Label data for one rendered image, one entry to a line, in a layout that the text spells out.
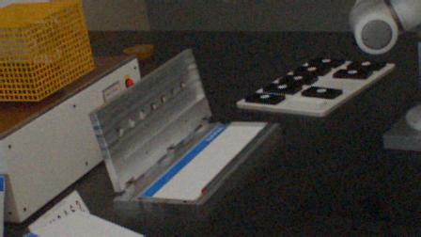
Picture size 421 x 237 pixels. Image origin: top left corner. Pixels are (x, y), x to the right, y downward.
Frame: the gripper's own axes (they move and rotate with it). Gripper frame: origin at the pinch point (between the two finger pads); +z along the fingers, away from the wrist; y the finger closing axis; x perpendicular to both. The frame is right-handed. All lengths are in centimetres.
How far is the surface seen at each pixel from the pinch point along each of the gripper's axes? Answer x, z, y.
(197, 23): 45, 249, -72
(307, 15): -8, 218, -49
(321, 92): 1.7, 14.6, -27.3
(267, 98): 15.0, 15.1, -32.1
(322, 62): 0.1, 41.7, -26.2
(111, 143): 47, -38, -32
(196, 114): 31.9, -5.2, -33.6
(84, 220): 46, -65, -36
